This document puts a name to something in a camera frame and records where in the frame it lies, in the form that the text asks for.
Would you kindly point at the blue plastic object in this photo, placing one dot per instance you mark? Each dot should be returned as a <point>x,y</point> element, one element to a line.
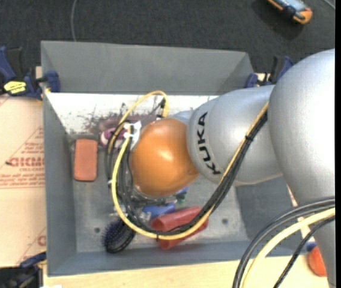
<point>158,210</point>

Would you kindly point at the purple and black hairbrush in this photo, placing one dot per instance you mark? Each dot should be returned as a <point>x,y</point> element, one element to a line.
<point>117,238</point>

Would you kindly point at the red-brown flat block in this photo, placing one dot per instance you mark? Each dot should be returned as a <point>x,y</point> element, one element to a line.
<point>86,160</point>

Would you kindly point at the grey metal bin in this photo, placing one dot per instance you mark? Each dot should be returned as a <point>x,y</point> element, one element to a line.
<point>146,67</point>

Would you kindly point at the brown cardboard board red print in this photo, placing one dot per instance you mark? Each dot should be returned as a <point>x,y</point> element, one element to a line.
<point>14,196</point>

